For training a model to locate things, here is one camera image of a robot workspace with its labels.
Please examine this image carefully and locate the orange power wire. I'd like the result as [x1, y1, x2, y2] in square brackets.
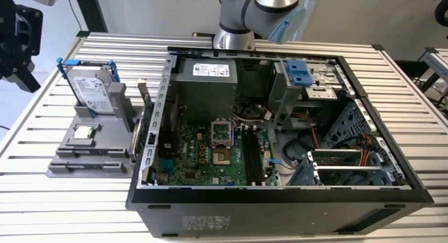
[292, 109, 321, 151]

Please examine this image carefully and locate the CPU socket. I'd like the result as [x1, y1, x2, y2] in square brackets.
[210, 147, 234, 167]

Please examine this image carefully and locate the silver disk bay cage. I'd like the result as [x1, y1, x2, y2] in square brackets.
[289, 138, 409, 187]

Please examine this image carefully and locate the metal socket cover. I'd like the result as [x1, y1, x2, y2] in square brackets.
[208, 118, 234, 147]

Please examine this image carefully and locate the green motherboard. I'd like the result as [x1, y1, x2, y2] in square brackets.
[156, 121, 281, 187]

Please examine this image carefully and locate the black open PC case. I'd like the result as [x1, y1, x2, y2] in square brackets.
[124, 45, 434, 238]

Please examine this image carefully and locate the black RAM slot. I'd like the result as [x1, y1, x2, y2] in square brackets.
[241, 125, 252, 186]
[254, 125, 266, 186]
[246, 125, 256, 186]
[250, 125, 261, 186]

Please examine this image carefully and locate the green graphics card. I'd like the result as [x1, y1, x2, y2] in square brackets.
[128, 79, 154, 162]

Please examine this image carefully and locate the black looped cable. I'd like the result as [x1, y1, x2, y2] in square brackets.
[282, 138, 312, 173]

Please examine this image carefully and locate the tall metal drive bay cage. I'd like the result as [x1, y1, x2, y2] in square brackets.
[268, 58, 345, 130]

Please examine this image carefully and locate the silver CPU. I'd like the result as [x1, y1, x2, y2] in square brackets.
[72, 125, 94, 139]

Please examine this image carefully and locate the black upright post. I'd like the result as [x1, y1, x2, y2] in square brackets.
[72, 0, 108, 34]

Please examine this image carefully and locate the grey ribbon cable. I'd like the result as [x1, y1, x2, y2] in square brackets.
[230, 102, 277, 123]

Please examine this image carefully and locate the hard disk with blue carrier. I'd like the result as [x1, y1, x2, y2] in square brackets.
[54, 58, 121, 119]

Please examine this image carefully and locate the aluminium frame table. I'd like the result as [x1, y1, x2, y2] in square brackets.
[414, 46, 448, 115]

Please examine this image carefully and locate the orange yellow red wire bundle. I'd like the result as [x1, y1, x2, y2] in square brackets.
[356, 133, 374, 168]

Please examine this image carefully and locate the grey parts rack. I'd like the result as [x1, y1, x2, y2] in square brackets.
[46, 81, 148, 178]

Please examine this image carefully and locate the blue plastic drive latch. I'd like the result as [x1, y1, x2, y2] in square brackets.
[285, 59, 312, 87]

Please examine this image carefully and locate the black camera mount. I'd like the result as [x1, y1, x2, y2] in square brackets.
[16, 1, 44, 57]

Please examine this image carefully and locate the black curved hose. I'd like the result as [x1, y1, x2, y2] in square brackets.
[432, 0, 448, 26]

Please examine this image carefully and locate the grey power supply unit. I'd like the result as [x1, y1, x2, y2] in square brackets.
[173, 58, 238, 123]

